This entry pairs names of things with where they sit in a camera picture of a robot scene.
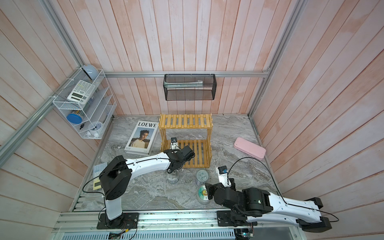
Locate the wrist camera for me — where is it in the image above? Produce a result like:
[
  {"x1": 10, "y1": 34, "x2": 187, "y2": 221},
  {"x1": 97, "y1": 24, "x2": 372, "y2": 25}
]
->
[
  {"x1": 216, "y1": 166, "x2": 231, "y2": 187},
  {"x1": 170, "y1": 137, "x2": 179, "y2": 150}
]

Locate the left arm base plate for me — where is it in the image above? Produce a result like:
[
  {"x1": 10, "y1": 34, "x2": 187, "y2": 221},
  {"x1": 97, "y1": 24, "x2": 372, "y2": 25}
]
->
[{"x1": 96, "y1": 210, "x2": 139, "y2": 230}]

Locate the white calculator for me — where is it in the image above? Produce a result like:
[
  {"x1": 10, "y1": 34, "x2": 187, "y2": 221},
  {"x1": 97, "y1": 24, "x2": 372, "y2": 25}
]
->
[{"x1": 67, "y1": 80, "x2": 96, "y2": 105}]

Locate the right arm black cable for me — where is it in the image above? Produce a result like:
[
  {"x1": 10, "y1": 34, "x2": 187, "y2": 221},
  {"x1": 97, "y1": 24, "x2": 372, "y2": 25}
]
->
[{"x1": 226, "y1": 156, "x2": 340, "y2": 223}]

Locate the booklet in mesh basket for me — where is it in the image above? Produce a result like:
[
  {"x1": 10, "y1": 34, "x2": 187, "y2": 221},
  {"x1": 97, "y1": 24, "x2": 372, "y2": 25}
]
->
[{"x1": 164, "y1": 81, "x2": 204, "y2": 89}]

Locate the white wire wall rack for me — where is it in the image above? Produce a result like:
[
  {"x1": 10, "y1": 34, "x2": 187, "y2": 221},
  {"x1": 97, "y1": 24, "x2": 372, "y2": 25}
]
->
[{"x1": 53, "y1": 68, "x2": 117, "y2": 140}]

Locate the black mesh wall basket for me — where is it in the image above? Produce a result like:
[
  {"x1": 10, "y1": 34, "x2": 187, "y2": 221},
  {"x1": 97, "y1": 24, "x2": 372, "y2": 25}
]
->
[{"x1": 163, "y1": 74, "x2": 217, "y2": 101}]

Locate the LOEWE magazine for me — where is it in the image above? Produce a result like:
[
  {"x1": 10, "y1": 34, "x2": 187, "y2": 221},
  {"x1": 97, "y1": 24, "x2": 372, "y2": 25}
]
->
[{"x1": 125, "y1": 121, "x2": 159, "y2": 156}]

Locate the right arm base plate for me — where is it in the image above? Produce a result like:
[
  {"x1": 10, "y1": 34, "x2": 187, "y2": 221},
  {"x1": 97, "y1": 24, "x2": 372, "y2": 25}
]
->
[{"x1": 217, "y1": 209, "x2": 262, "y2": 227}]

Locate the pink flat case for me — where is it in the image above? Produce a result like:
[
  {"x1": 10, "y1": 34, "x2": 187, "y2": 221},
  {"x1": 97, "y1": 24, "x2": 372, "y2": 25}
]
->
[{"x1": 234, "y1": 137, "x2": 266, "y2": 160}]

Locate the green label tin can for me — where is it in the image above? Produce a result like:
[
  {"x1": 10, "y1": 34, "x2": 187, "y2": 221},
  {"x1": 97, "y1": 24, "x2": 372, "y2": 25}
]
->
[{"x1": 167, "y1": 170, "x2": 180, "y2": 184}]

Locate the sunflower seed jar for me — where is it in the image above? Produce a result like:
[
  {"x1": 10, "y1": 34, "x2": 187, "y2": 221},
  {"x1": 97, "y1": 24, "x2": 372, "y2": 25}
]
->
[{"x1": 197, "y1": 185, "x2": 210, "y2": 205}]

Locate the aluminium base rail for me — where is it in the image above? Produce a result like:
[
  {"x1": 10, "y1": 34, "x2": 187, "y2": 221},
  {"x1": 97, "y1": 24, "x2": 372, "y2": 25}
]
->
[{"x1": 50, "y1": 209, "x2": 306, "y2": 240}]

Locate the wooden slatted shelf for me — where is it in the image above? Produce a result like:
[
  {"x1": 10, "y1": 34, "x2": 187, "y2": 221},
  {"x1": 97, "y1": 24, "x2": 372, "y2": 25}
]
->
[{"x1": 159, "y1": 114, "x2": 213, "y2": 169}]

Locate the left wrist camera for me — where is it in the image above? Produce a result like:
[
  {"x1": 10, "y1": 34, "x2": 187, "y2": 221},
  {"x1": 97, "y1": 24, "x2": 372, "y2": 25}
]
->
[{"x1": 170, "y1": 137, "x2": 179, "y2": 150}]

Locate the tin can with pull tab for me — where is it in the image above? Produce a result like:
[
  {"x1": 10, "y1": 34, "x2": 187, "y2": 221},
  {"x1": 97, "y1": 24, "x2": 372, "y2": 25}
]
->
[{"x1": 196, "y1": 169, "x2": 209, "y2": 186}]

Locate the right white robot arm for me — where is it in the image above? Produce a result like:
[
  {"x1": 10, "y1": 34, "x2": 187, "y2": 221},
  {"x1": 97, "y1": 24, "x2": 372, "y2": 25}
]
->
[{"x1": 205, "y1": 183, "x2": 332, "y2": 233}]

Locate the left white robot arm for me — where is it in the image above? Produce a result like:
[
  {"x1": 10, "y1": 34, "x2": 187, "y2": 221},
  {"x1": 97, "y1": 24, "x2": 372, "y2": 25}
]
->
[{"x1": 99, "y1": 146, "x2": 195, "y2": 222}]

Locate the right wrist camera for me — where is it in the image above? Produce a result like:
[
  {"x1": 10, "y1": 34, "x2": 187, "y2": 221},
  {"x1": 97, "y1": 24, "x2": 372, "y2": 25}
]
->
[{"x1": 216, "y1": 166, "x2": 231, "y2": 187}]

